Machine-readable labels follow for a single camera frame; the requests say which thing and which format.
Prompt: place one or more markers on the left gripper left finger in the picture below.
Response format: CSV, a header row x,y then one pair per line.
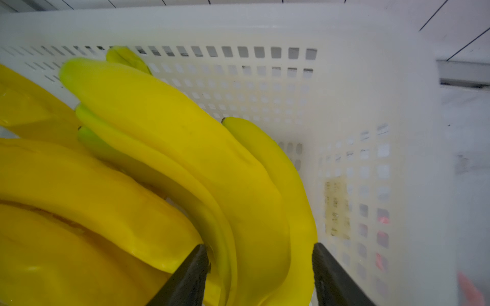
x,y
186,286

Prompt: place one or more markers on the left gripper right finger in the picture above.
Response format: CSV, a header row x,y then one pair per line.
x,y
332,284

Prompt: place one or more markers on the yellow banana bunch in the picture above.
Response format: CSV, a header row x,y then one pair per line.
x,y
73,230
242,192

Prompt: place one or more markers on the pink plastic bag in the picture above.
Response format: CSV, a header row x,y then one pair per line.
x,y
472,220

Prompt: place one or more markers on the yellow banana bunch in basket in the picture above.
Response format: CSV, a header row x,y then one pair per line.
x,y
73,230

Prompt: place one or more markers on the white plastic basket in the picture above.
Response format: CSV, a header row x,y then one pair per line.
x,y
350,93

